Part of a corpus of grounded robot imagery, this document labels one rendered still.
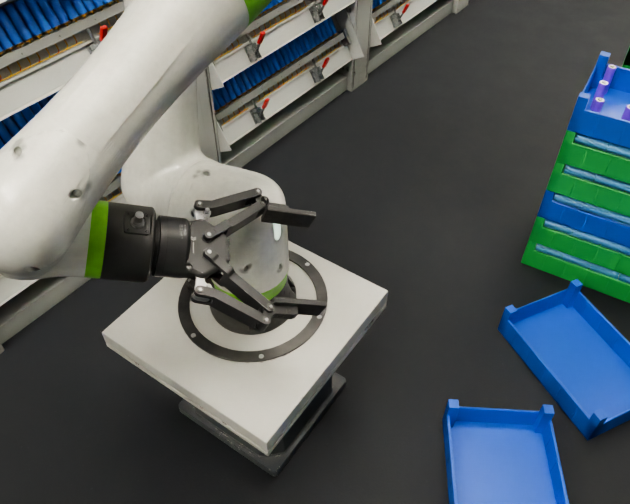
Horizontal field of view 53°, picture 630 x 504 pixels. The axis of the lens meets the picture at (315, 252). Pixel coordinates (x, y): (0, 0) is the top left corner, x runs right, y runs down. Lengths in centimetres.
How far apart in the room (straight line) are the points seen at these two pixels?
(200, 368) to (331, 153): 103
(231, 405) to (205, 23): 56
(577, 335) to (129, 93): 117
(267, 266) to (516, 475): 66
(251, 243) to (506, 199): 106
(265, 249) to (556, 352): 80
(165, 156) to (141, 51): 33
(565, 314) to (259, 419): 85
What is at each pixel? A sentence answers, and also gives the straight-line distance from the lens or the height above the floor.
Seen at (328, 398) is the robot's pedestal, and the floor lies 2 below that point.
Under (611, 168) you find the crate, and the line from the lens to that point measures 145.
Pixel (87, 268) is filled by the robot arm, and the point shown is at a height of 64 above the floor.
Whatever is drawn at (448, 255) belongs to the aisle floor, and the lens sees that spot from 164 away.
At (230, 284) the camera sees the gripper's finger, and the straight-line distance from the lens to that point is 79.
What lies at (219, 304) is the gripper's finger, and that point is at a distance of 78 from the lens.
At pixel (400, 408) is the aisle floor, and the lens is 136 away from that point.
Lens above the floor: 117
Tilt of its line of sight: 47 degrees down
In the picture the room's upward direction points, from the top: straight up
